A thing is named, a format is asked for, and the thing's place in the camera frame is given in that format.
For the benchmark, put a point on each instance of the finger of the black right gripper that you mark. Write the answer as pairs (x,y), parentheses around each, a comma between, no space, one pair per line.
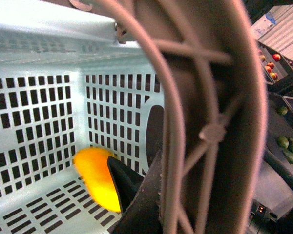
(126,182)

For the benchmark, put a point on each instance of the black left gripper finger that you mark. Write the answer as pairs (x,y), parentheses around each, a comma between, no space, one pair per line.
(142,216)

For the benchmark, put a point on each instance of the yellow mango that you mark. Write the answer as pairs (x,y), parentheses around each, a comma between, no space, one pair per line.
(91,164)

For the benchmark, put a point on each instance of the light blue plastic basket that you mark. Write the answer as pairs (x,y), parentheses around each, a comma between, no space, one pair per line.
(67,84)

